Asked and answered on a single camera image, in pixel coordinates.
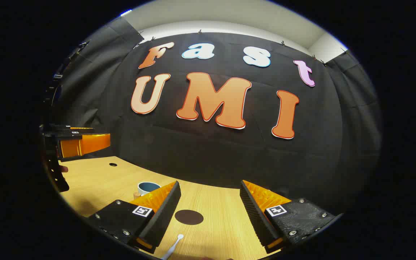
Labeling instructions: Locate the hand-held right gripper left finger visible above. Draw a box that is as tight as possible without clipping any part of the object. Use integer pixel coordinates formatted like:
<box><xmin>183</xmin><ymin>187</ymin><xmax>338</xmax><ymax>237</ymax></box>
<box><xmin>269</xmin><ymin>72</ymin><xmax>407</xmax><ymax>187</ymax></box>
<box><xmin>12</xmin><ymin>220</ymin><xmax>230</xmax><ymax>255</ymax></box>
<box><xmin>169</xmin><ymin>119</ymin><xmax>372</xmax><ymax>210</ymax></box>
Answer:
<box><xmin>87</xmin><ymin>181</ymin><xmax>182</xmax><ymax>254</ymax></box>

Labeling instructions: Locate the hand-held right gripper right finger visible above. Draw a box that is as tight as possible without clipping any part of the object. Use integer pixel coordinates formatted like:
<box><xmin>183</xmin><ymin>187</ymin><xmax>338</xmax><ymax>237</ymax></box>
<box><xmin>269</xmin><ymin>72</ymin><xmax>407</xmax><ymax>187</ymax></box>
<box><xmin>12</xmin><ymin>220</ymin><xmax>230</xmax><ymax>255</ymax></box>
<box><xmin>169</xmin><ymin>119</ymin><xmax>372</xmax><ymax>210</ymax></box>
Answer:
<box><xmin>239</xmin><ymin>180</ymin><xmax>344</xmax><ymax>254</ymax></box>

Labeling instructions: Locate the dark brown round coaster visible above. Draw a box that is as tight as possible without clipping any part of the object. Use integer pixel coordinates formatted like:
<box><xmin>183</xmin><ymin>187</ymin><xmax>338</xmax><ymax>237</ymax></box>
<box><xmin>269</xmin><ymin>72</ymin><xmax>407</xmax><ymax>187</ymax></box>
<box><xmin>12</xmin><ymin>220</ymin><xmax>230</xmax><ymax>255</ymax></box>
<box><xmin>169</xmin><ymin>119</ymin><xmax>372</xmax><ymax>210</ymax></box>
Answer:
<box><xmin>174</xmin><ymin>209</ymin><xmax>204</xmax><ymax>226</ymax></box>

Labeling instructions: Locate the light blue cup wooden handle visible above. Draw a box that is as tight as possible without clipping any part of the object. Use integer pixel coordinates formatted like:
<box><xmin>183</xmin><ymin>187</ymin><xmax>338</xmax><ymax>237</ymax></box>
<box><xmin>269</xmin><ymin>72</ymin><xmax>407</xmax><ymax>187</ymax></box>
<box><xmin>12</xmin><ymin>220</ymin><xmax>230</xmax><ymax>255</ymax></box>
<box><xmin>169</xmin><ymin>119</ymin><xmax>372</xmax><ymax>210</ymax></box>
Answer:
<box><xmin>133</xmin><ymin>182</ymin><xmax>162</xmax><ymax>200</ymax></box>

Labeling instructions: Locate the white toothbrush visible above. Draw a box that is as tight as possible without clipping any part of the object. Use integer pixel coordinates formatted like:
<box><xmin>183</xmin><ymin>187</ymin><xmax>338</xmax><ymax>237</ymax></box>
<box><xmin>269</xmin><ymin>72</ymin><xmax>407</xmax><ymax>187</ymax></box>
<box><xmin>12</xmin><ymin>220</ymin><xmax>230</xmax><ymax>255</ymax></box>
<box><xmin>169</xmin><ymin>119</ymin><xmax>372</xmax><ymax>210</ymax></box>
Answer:
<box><xmin>160</xmin><ymin>234</ymin><xmax>184</xmax><ymax>260</ymax></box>

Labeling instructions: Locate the wooden desktop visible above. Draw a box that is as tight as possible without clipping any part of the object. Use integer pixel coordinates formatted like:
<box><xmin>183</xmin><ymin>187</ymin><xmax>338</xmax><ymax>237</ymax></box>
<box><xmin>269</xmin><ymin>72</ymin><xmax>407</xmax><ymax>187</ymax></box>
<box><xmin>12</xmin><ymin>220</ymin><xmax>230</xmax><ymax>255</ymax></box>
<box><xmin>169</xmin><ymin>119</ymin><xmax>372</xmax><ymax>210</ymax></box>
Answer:
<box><xmin>59</xmin><ymin>156</ymin><xmax>284</xmax><ymax>260</ymax></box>

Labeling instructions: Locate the black backdrop cloth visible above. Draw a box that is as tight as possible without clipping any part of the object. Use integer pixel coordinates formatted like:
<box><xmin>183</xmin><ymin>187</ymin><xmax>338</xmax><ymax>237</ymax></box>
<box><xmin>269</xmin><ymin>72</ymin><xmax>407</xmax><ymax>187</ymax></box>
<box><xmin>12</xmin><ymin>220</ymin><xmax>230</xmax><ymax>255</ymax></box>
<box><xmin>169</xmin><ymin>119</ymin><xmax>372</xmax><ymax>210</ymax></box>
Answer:
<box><xmin>51</xmin><ymin>16</ymin><xmax>382</xmax><ymax>213</ymax></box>

